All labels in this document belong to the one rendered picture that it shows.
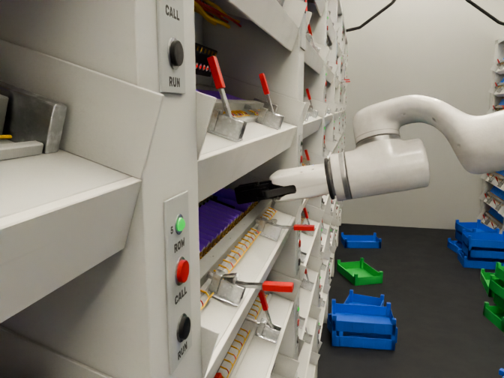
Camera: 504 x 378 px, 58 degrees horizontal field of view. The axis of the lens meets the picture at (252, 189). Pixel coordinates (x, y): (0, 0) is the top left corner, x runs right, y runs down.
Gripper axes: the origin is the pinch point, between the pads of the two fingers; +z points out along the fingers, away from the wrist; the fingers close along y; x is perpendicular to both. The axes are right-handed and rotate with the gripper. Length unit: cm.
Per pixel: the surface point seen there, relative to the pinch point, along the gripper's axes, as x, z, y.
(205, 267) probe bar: 3.5, -1.5, 31.6
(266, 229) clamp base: 5.9, -3.5, 6.1
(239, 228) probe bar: 3.3, -1.2, 13.9
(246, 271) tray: 7.5, -3.7, 22.9
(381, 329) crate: 95, -15, -131
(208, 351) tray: 5.8, -6.8, 47.7
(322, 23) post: -41, -15, -83
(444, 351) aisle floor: 112, -42, -137
